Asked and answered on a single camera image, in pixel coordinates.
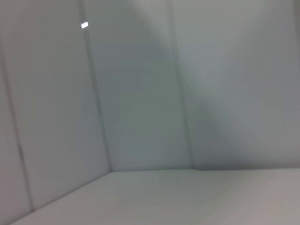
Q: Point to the small white rectangular wall mark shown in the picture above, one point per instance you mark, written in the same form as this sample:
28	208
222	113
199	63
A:
84	24

